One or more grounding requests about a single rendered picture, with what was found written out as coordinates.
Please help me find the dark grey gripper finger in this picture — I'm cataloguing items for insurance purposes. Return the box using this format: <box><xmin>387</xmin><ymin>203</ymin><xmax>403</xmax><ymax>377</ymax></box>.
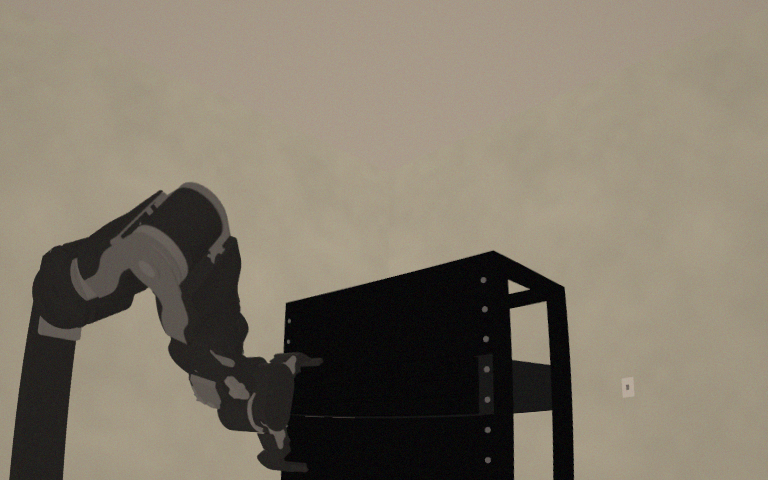
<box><xmin>257</xmin><ymin>427</ymin><xmax>309</xmax><ymax>472</ymax></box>
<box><xmin>269</xmin><ymin>352</ymin><xmax>323</xmax><ymax>378</ymax></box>

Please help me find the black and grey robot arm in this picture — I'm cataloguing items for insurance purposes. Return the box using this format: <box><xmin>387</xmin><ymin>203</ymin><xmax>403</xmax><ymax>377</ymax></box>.
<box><xmin>32</xmin><ymin>182</ymin><xmax>256</xmax><ymax>409</ymax></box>

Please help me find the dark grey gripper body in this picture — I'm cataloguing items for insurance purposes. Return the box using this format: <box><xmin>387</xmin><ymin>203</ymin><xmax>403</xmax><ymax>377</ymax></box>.
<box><xmin>217</xmin><ymin>357</ymin><xmax>294</xmax><ymax>433</ymax></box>

